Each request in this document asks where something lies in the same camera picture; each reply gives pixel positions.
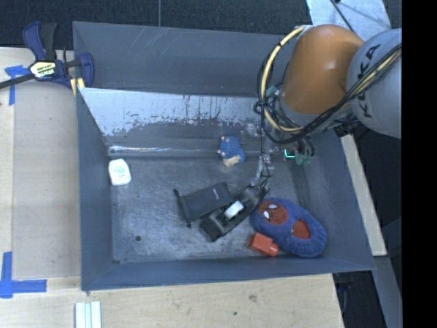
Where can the red-orange block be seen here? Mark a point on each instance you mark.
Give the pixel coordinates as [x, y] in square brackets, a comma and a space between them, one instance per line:
[263, 244]

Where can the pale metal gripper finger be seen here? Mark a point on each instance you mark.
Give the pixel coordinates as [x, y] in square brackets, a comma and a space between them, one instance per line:
[259, 170]
[268, 165]

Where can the small white plastic container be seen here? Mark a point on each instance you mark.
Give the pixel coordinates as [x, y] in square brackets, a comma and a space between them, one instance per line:
[119, 171]

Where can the black cylinder on white bracket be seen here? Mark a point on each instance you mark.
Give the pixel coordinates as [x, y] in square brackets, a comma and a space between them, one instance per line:
[346, 128]

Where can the blue plush slipper red face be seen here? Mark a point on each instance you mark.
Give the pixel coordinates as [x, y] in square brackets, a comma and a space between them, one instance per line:
[290, 225]

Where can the grey metal bin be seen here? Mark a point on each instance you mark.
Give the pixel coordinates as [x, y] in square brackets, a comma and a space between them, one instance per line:
[160, 217]

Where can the black flat pouch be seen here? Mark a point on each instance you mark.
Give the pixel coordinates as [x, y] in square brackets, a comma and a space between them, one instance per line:
[205, 202]

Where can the blue toy animal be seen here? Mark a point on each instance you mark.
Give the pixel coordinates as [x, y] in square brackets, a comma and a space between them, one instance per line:
[232, 149]

